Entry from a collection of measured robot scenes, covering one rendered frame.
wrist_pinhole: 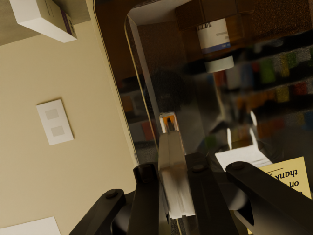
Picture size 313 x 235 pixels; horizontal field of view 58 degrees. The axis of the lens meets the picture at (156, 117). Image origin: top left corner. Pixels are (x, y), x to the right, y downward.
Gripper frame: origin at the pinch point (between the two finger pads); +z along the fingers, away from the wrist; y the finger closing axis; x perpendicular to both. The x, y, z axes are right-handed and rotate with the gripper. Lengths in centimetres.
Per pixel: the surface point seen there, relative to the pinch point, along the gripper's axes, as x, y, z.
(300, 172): -8.5, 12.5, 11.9
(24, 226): -31, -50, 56
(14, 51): 17, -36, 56
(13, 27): 19, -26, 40
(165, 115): 2.0, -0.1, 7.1
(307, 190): -10.9, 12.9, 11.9
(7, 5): 19.5, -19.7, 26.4
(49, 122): -3, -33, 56
